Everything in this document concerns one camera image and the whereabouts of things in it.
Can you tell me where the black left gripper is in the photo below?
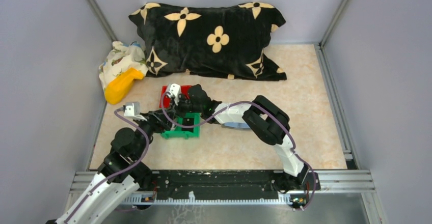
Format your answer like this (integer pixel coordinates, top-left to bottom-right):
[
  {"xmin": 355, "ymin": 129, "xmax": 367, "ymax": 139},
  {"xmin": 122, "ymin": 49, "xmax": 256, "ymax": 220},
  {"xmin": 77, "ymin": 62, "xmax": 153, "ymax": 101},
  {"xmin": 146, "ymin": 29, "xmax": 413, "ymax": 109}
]
[{"xmin": 134, "ymin": 108, "xmax": 176, "ymax": 159}]

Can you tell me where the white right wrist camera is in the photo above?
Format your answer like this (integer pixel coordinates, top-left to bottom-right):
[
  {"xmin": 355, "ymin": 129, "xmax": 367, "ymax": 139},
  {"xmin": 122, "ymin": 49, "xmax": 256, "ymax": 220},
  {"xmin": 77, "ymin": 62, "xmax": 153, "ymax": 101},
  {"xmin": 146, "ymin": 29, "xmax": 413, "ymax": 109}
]
[{"xmin": 165, "ymin": 83, "xmax": 181, "ymax": 105}]

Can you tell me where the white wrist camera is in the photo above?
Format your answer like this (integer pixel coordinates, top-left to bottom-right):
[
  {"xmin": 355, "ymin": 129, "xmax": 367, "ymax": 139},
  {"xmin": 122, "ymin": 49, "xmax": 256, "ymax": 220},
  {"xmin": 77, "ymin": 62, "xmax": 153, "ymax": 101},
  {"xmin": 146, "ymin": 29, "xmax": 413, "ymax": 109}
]
[
  {"xmin": 124, "ymin": 102, "xmax": 147, "ymax": 121},
  {"xmin": 165, "ymin": 83, "xmax": 181, "ymax": 105}
]

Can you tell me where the red plastic bin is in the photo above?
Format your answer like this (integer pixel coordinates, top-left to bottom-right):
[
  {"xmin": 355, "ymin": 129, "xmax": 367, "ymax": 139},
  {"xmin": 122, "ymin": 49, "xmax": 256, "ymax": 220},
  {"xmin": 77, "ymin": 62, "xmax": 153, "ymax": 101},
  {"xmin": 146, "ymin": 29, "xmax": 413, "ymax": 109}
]
[{"xmin": 159, "ymin": 83, "xmax": 192, "ymax": 108}]

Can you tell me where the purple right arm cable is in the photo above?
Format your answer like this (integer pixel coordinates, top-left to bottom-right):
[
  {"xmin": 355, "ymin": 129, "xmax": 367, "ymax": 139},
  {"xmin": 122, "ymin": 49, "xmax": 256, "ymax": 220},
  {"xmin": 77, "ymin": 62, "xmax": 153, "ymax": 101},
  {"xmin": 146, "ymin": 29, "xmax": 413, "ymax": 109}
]
[{"xmin": 159, "ymin": 92, "xmax": 318, "ymax": 211}]

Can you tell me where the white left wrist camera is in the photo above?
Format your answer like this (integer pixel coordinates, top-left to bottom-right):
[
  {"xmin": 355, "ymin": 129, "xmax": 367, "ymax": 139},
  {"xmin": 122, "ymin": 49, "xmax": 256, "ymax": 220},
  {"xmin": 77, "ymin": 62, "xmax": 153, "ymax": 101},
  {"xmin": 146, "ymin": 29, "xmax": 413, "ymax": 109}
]
[{"xmin": 124, "ymin": 102, "xmax": 147, "ymax": 121}]

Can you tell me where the aluminium frame rail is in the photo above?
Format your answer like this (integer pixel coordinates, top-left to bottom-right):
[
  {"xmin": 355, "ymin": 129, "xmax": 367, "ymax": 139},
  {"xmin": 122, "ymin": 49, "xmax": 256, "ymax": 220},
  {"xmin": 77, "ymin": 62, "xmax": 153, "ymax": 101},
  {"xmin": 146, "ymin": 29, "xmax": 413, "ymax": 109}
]
[{"xmin": 71, "ymin": 170, "xmax": 375, "ymax": 206}]

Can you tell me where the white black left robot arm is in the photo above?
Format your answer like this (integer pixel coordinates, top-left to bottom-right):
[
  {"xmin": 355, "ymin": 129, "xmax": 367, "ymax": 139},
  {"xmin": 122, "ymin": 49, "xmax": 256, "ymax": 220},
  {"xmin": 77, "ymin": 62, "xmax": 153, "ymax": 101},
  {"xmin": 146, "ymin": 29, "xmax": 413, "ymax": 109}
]
[{"xmin": 48, "ymin": 106, "xmax": 174, "ymax": 223}]

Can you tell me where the yellow and white cloth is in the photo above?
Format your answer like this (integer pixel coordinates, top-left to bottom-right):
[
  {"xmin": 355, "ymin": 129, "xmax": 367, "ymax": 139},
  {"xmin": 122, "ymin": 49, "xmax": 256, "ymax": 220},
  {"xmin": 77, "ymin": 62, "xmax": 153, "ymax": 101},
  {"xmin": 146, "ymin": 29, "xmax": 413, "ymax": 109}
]
[{"xmin": 98, "ymin": 41, "xmax": 148, "ymax": 104}]

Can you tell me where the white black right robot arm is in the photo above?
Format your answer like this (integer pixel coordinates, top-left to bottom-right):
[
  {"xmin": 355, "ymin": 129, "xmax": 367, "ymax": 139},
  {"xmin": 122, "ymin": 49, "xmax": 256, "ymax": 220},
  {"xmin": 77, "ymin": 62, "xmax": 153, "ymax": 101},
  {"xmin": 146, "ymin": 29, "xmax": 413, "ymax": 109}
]
[{"xmin": 166, "ymin": 83, "xmax": 309, "ymax": 189}]

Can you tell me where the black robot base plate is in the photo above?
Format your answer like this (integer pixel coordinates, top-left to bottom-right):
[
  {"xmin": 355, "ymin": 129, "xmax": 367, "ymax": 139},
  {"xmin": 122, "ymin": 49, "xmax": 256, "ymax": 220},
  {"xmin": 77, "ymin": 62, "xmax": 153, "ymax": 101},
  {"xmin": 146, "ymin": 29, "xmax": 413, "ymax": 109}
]
[{"xmin": 120, "ymin": 161, "xmax": 321, "ymax": 211}]

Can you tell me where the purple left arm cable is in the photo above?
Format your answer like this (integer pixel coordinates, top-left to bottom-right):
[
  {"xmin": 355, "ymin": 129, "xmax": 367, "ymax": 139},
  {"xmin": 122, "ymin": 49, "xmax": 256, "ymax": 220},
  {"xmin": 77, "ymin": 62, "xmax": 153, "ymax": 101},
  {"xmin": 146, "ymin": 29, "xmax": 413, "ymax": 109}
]
[{"xmin": 64, "ymin": 107, "xmax": 151, "ymax": 224}]

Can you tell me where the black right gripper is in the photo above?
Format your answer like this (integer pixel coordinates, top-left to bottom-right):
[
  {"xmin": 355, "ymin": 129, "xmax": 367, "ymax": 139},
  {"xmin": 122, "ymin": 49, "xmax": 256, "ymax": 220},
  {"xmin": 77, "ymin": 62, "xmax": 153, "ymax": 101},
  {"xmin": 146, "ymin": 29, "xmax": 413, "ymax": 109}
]
[{"xmin": 167, "ymin": 93, "xmax": 203, "ymax": 120}]

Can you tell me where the black floral pillow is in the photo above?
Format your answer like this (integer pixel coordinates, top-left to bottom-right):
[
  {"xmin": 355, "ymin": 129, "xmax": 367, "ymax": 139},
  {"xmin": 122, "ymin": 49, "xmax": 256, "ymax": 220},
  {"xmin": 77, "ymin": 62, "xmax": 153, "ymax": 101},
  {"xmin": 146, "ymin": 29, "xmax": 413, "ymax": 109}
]
[{"xmin": 128, "ymin": 2, "xmax": 287, "ymax": 81}]

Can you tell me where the green plastic bin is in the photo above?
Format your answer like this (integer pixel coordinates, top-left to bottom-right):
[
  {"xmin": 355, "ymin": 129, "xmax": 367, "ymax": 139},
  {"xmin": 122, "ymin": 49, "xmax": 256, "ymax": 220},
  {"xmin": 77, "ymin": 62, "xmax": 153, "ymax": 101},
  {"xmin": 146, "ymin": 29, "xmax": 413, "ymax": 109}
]
[{"xmin": 161, "ymin": 113, "xmax": 200, "ymax": 139}]

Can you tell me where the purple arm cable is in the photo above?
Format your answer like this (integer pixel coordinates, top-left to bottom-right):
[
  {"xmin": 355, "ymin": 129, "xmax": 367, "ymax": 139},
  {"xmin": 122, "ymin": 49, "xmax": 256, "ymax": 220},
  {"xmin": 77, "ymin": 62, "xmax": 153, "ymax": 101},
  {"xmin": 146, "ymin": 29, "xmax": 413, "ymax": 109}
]
[
  {"xmin": 64, "ymin": 107, "xmax": 151, "ymax": 224},
  {"xmin": 159, "ymin": 92, "xmax": 318, "ymax": 211}
]

